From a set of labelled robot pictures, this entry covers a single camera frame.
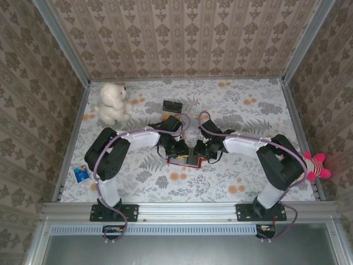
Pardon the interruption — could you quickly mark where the red leather card holder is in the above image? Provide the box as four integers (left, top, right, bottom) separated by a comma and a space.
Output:
167, 154, 204, 169

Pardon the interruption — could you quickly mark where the blue credit card grey back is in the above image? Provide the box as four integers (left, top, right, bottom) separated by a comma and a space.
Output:
73, 165, 92, 183

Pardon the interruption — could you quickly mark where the white teddy bear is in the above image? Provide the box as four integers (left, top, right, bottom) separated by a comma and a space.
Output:
95, 82, 133, 126

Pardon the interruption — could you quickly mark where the grey metal panel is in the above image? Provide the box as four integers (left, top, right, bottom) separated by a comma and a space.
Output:
24, 222, 350, 265

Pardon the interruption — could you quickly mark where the black connector board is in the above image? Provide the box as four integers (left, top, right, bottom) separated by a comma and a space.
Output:
102, 225, 125, 240
255, 224, 277, 239

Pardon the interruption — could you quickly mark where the pink striped plush doll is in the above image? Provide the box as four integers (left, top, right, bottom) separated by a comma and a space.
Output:
302, 152, 332, 183

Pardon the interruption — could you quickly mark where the wide aluminium frame rail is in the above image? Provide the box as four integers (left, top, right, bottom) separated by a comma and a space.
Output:
41, 200, 338, 222

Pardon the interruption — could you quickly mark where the narrow aluminium edge rail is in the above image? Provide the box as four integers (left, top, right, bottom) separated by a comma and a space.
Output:
89, 76, 285, 82

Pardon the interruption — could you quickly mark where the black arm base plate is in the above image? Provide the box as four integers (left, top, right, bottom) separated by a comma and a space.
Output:
89, 203, 140, 223
236, 203, 287, 222

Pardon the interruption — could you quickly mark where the slotted grey cable duct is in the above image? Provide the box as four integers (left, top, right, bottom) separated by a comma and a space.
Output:
50, 223, 260, 236

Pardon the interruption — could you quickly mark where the aluminium side rail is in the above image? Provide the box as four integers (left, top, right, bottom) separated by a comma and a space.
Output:
280, 78, 327, 202
51, 82, 91, 204

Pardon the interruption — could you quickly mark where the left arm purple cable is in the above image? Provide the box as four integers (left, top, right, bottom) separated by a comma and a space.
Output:
93, 113, 191, 244

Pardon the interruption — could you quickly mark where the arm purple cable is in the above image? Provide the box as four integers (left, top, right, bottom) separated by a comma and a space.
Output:
198, 110, 308, 243
93, 113, 191, 244

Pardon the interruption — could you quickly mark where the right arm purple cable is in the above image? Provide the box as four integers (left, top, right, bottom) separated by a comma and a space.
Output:
198, 110, 308, 243

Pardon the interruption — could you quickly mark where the aluminium frame post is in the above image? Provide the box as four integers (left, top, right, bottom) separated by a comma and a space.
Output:
281, 0, 336, 83
32, 0, 92, 87

